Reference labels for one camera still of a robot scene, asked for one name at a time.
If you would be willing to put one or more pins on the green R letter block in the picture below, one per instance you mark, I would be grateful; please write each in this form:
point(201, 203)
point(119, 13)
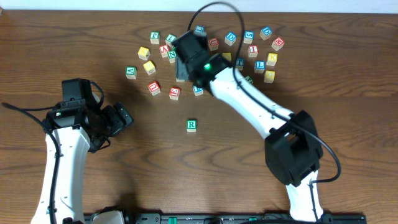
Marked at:
point(191, 125)

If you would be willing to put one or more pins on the green T letter block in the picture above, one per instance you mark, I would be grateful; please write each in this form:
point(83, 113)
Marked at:
point(240, 63)

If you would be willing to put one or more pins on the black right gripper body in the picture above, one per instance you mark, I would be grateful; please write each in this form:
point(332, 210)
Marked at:
point(182, 75)

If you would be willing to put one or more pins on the green L letter block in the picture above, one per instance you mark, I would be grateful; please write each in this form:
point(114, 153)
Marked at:
point(169, 39)

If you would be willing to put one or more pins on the blue L letter block top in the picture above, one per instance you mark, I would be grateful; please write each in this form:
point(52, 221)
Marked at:
point(199, 29)

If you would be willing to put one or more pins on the green P letter block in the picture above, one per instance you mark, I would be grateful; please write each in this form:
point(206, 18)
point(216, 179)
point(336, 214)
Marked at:
point(155, 37)

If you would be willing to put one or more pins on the red I letter block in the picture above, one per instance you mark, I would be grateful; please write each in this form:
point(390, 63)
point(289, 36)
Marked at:
point(253, 51)

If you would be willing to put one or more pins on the red U letter block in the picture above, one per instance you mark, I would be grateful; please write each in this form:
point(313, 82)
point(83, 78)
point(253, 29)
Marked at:
point(154, 88)

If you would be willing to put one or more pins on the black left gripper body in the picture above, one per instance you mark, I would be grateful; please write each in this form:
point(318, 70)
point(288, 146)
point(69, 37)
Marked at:
point(119, 115)

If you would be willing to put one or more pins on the blue S letter block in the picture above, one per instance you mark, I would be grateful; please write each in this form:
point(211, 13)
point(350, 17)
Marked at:
point(248, 37)

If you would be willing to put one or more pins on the red E letter block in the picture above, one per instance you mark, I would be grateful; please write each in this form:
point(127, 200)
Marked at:
point(174, 93)

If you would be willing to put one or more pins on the yellow block upper left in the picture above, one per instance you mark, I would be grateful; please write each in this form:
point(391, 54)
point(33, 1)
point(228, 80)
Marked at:
point(143, 53)

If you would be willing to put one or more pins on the red C letter block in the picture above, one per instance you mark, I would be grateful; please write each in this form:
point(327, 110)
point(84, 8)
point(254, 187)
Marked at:
point(213, 44)

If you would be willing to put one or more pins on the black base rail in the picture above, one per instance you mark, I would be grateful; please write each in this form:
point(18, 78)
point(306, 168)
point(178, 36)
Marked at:
point(119, 217)

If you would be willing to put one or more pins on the yellow block lower left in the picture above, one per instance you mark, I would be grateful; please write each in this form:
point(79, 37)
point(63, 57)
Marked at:
point(149, 67)

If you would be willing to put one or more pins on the blue L letter block right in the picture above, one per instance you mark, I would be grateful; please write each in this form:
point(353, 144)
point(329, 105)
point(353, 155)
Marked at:
point(259, 66)

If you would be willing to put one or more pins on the yellow K letter block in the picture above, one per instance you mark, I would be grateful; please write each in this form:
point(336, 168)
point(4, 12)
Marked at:
point(271, 59)

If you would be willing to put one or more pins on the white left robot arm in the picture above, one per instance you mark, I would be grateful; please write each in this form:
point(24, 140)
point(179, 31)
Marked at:
point(76, 128)

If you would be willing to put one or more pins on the yellow block far right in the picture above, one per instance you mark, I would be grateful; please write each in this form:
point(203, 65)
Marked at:
point(269, 76)

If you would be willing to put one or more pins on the yellow block near C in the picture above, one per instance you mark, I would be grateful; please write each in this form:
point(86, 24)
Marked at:
point(227, 56)

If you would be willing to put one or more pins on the blue question mark block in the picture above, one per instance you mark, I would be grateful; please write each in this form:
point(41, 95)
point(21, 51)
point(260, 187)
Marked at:
point(198, 91)

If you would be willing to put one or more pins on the green 4 number block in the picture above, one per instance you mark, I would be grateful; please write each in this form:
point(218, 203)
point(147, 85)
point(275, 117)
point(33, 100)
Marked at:
point(249, 79)

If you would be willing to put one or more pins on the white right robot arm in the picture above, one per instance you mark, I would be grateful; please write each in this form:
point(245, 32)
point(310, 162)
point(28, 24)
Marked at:
point(292, 151)

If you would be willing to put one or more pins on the blue D letter block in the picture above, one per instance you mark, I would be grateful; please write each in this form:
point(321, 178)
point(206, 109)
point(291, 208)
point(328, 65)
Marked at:
point(230, 38)

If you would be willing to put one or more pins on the blue Q letter block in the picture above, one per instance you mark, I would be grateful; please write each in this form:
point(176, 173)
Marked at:
point(265, 33)

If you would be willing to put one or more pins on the red M letter block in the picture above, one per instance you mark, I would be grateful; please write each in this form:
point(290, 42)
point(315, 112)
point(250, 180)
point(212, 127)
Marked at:
point(278, 43)

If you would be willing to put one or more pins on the red A letter block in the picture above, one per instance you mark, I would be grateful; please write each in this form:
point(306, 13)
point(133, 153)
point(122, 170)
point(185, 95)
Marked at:
point(164, 50)

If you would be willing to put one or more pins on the green V letter block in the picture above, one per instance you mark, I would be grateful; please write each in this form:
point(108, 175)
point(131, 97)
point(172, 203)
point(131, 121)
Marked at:
point(131, 72)

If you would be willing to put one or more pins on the green N letter block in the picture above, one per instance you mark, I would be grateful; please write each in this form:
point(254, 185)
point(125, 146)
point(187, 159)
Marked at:
point(172, 56)

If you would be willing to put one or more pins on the blue l letter block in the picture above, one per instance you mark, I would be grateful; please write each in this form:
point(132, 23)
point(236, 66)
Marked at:
point(259, 66)
point(199, 29)

